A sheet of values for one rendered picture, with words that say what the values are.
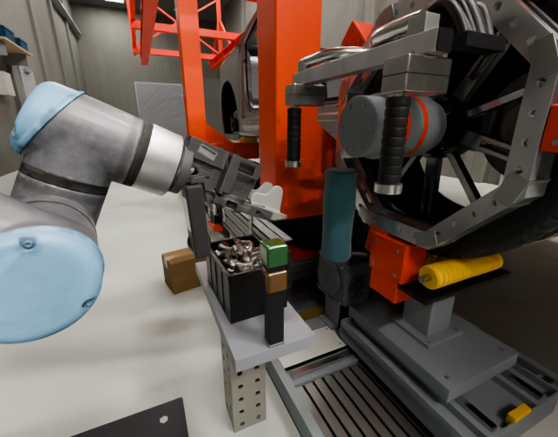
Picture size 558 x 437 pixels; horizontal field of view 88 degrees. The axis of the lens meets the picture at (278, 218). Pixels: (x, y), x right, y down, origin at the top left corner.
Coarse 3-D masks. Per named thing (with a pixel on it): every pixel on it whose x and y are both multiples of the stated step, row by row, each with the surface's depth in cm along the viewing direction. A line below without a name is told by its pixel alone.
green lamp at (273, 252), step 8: (264, 240) 51; (272, 240) 51; (280, 240) 51; (264, 248) 49; (272, 248) 49; (280, 248) 49; (264, 256) 50; (272, 256) 49; (280, 256) 50; (272, 264) 49; (280, 264) 50
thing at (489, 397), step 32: (352, 320) 109; (384, 352) 95; (416, 384) 83; (480, 384) 83; (512, 384) 81; (544, 384) 81; (416, 416) 80; (448, 416) 74; (480, 416) 70; (512, 416) 71; (544, 416) 79
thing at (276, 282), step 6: (264, 270) 52; (264, 276) 51; (270, 276) 50; (276, 276) 50; (282, 276) 51; (264, 282) 52; (270, 282) 50; (276, 282) 51; (282, 282) 51; (264, 288) 52; (270, 288) 51; (276, 288) 51; (282, 288) 52
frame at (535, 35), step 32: (416, 0) 61; (480, 0) 50; (512, 0) 46; (512, 32) 47; (544, 32) 43; (544, 64) 43; (352, 96) 86; (544, 96) 44; (544, 128) 45; (352, 160) 92; (512, 160) 49; (544, 160) 49; (512, 192) 49; (544, 192) 50; (384, 224) 78; (416, 224) 74; (448, 224) 61; (480, 224) 57
